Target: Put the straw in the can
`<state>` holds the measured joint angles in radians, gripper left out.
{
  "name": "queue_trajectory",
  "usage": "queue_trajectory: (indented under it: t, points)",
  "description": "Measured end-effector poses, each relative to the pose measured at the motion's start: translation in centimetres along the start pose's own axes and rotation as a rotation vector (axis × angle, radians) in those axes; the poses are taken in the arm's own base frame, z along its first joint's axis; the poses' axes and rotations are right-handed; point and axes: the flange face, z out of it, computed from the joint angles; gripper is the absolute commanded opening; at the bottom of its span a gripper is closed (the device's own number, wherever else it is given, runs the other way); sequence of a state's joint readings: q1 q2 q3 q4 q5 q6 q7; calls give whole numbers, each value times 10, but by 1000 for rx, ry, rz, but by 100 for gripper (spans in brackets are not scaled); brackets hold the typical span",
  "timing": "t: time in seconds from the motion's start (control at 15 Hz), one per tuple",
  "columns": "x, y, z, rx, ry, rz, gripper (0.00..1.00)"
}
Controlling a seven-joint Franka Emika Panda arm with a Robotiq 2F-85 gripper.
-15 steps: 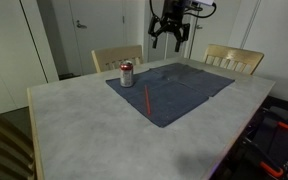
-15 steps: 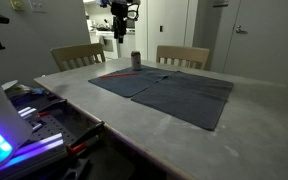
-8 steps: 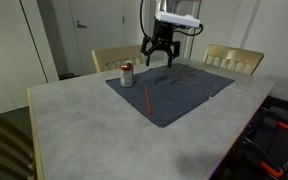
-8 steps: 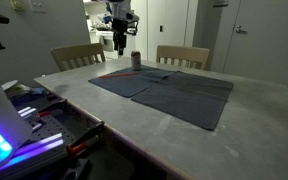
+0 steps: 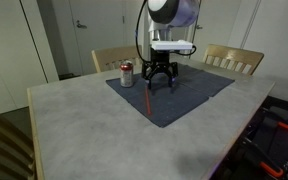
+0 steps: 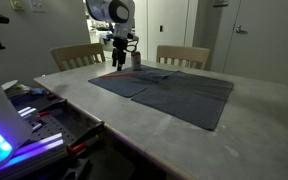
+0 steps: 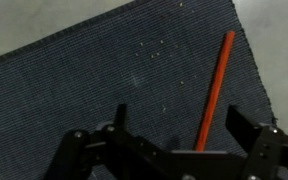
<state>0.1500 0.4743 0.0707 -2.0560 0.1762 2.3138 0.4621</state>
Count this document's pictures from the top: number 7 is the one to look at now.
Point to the dark blue woven placemat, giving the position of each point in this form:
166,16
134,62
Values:
100,83

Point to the orange red drinking straw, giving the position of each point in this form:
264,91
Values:
215,90

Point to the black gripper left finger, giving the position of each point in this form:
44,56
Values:
117,156

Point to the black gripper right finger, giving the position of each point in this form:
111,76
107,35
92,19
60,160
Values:
270,153

